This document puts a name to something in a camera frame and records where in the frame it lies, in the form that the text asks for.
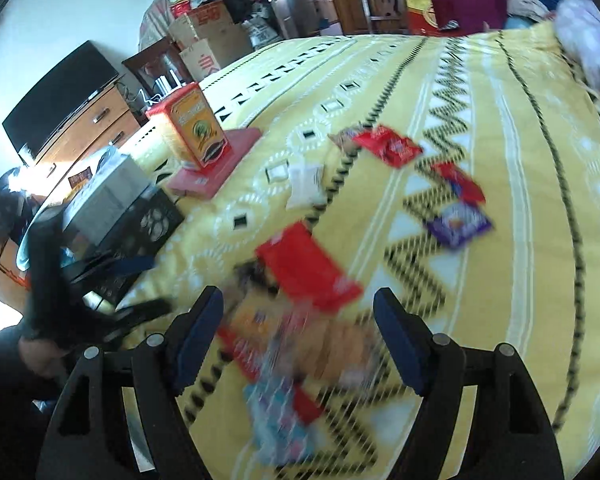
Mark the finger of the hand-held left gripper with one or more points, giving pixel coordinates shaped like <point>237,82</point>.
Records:
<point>135,263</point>
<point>145,308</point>

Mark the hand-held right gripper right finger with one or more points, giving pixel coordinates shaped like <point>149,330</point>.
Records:
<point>397,340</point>

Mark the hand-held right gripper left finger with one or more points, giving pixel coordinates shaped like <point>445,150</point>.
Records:
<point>200,335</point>

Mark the clear plastic basin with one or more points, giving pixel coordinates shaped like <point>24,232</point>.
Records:
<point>24,255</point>

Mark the orange cracker packet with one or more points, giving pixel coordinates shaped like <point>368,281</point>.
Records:
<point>252,317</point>

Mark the clear bread packet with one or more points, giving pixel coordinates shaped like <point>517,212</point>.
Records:
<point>340,345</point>

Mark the colourful dotted snack packet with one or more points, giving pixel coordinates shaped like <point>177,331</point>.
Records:
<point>275,410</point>

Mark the red long snack sachet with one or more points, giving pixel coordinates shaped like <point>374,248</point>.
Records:
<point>310,267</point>

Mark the person's left forearm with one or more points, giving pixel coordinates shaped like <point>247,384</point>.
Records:
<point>5,360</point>

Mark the person's left hand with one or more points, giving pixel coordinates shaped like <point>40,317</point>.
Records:
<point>37,357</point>

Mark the black box with circle print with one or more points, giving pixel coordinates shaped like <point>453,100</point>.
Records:
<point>145,225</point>

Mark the dark brown small packet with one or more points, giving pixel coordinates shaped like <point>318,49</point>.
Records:
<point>255,275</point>

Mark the purple small snack packet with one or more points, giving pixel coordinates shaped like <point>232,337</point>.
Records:
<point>457,225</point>

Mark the pink flat box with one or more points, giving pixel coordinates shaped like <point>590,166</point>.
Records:
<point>225,160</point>

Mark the wooden dresser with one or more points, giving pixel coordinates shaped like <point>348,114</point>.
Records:
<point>95,125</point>

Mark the red yellow upright box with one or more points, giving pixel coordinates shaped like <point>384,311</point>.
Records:
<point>190,127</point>

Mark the red small snack packet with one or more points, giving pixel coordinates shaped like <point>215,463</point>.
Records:
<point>390,146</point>
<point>460,182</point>

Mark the white small snack packet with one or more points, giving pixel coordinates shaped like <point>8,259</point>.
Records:
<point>305,185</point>

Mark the black television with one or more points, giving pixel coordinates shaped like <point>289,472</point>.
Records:
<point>55,95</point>

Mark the dark wooden cabinet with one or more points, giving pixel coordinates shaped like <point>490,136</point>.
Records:
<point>155,65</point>

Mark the brown small snack packet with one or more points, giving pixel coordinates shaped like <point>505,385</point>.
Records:
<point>345,138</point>

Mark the round table with cloth cover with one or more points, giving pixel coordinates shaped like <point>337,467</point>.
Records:
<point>155,20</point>

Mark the cardboard box with red print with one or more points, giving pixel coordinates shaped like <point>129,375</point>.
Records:
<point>212,20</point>

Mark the white plastic bag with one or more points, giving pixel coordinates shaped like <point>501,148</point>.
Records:
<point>260,32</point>

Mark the black bag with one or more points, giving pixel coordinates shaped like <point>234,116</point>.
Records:
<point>237,2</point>

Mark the red gift box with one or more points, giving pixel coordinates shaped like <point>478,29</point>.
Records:
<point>420,15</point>

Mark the wooden chair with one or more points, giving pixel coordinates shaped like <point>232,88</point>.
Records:
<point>380,5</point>

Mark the pink floral quilt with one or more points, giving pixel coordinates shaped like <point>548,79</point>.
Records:
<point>590,45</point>

